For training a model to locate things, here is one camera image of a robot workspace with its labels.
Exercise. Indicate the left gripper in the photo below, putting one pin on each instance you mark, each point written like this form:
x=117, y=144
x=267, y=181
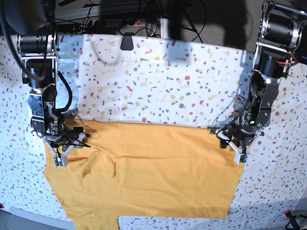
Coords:
x=240, y=138

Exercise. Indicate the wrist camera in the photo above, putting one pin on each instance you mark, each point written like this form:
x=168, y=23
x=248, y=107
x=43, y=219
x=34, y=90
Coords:
x=63, y=161
x=241, y=158

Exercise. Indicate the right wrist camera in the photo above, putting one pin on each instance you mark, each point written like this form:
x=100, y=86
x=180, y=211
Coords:
x=63, y=161

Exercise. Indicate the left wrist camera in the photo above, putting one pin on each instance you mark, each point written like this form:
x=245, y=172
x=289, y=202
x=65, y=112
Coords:
x=241, y=158

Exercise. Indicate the black table clamp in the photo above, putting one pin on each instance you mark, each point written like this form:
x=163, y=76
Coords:
x=127, y=43

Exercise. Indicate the red clamp handle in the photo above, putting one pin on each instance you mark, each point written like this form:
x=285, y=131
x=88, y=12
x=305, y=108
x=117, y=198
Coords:
x=292, y=224

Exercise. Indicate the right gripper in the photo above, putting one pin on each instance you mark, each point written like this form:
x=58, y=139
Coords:
x=68, y=140

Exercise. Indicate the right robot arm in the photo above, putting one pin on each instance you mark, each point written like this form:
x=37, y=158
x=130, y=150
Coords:
x=32, y=38

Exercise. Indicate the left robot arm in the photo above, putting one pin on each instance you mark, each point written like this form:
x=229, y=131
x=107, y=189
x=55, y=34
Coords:
x=271, y=67

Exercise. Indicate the terrazzo pattern table cloth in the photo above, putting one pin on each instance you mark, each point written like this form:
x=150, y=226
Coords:
x=272, y=181

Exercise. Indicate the yellow T-shirt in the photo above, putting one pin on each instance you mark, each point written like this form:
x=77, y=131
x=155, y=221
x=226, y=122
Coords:
x=143, y=170

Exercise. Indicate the aluminium profile post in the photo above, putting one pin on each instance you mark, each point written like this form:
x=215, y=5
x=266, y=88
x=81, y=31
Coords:
x=164, y=28

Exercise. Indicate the black power strip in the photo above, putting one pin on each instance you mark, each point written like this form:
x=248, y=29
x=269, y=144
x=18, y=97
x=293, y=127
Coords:
x=119, y=22

